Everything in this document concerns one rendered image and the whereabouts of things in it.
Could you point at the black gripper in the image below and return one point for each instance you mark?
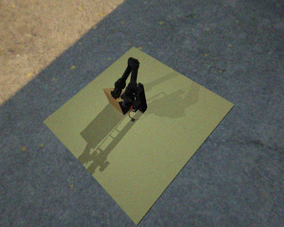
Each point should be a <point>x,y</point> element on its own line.
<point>135,104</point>

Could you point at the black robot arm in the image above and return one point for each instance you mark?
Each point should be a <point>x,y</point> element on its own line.
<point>132,87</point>

